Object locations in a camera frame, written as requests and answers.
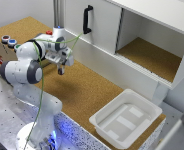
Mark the white sliding door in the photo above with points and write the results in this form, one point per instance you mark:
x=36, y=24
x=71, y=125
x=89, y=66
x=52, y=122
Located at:
x=103, y=23

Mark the green button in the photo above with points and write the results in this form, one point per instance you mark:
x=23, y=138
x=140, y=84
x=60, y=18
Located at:
x=16, y=47

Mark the red button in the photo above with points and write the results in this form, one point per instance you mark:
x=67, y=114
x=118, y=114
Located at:
x=5, y=38

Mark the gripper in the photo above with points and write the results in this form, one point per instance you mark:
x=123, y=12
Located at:
x=60, y=56

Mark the purple block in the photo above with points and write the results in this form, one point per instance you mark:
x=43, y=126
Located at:
x=61, y=71

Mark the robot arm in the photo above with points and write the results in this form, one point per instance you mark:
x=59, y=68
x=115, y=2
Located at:
x=23, y=71

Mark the white cabinet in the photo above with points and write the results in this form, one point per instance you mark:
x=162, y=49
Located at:
x=152, y=20

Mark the white plastic box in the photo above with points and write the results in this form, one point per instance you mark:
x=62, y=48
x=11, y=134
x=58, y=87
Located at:
x=127, y=120

